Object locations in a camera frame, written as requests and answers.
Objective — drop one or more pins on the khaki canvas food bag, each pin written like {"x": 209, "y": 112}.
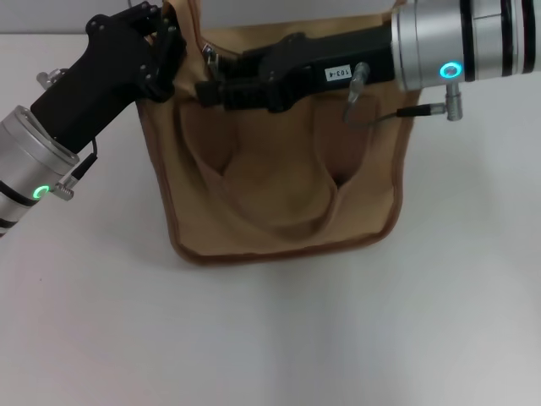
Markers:
{"x": 287, "y": 182}

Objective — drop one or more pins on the white and silver left arm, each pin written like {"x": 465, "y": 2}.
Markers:
{"x": 25, "y": 156}

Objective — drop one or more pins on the silver metal zipper pull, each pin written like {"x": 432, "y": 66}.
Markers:
{"x": 210, "y": 57}

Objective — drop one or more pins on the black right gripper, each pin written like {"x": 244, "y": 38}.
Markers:
{"x": 338, "y": 59}

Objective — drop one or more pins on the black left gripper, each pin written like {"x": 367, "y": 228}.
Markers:
{"x": 101, "y": 84}

